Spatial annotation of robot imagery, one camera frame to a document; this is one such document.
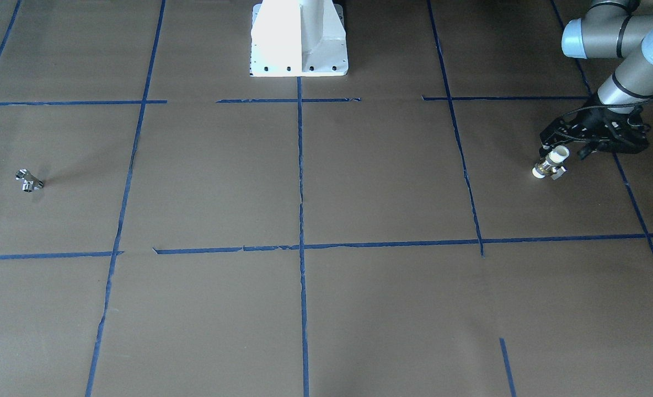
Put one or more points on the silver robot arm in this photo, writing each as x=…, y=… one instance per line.
x=610, y=29

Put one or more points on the chrome pipe fitting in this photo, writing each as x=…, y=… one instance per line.
x=30, y=182

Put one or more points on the white PPR valve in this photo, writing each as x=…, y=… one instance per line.
x=552, y=164

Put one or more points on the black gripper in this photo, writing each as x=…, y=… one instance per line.
x=592, y=121

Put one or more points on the white pedestal column base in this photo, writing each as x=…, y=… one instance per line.
x=298, y=38

